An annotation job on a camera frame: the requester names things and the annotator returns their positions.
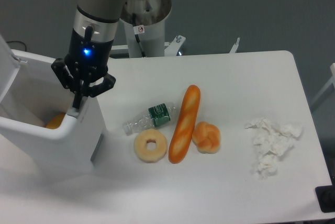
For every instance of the orange baguette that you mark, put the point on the orange baguette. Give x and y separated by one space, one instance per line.
182 136

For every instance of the white trash can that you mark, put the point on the white trash can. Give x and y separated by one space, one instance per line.
31 95

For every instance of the orange item in bin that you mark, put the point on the orange item in bin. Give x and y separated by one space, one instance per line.
56 121

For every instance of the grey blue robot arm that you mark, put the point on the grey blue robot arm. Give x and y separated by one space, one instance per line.
97 20

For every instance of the black device at edge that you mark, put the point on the black device at edge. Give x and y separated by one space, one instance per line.
325 196

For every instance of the crumpled white tissue small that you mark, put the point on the crumpled white tissue small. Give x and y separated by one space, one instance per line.
265 166

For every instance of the glazed donut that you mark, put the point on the glazed donut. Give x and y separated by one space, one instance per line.
150 136

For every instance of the knotted bread roll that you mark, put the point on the knotted bread roll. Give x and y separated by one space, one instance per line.
206 137

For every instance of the crumpled white tissue large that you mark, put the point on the crumpled white tissue large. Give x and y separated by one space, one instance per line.
272 138

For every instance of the white frame at right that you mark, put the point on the white frame at right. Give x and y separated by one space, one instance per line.
324 92

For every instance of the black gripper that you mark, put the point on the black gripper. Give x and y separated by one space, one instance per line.
90 59

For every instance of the clear plastic bottle green label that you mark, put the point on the clear plastic bottle green label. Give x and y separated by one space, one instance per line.
152 118

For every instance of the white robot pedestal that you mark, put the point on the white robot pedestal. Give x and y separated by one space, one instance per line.
144 25

